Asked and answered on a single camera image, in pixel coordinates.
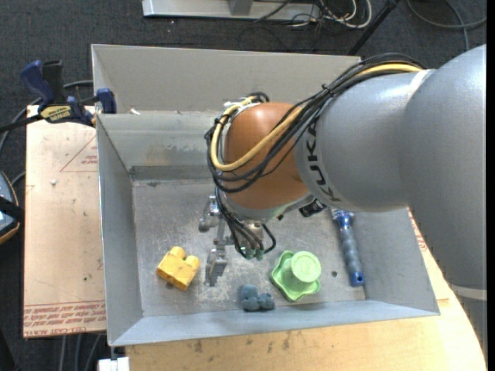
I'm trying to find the blue-grey lumpy toy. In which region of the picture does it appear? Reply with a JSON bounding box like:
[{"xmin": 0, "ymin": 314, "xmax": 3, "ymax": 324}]
[{"xmin": 239, "ymin": 284, "xmax": 277, "ymax": 312}]

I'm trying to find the blue and grey tool handle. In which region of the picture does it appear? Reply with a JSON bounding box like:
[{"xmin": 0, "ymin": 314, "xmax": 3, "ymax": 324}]
[{"xmin": 330, "ymin": 206, "xmax": 367, "ymax": 288}]

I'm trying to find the grey metal bin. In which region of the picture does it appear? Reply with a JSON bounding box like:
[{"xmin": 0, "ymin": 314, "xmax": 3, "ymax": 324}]
[{"xmin": 90, "ymin": 43, "xmax": 442, "ymax": 348}]

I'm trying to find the black cylinder on white bracket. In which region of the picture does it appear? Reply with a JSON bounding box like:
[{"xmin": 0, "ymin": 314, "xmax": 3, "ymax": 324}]
[{"xmin": 299, "ymin": 198, "xmax": 326, "ymax": 219}]

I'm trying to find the green flower-shaped cup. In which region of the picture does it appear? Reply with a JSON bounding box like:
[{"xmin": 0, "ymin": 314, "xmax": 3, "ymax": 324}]
[{"xmin": 269, "ymin": 250, "xmax": 323, "ymax": 303}]

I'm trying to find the brown cardboard board, red print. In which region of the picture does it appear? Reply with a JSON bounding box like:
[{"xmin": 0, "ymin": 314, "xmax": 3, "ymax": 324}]
[{"xmin": 22, "ymin": 104, "xmax": 108, "ymax": 339}]

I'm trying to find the yellow toy building block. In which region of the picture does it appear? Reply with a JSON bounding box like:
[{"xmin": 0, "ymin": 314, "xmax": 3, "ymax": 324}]
[{"xmin": 155, "ymin": 246, "xmax": 202, "ymax": 292}]

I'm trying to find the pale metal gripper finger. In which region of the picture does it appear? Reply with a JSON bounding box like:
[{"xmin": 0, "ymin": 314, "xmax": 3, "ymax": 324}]
[
  {"xmin": 198, "ymin": 196, "xmax": 223, "ymax": 233},
  {"xmin": 203, "ymin": 247, "xmax": 230, "ymax": 288}
]

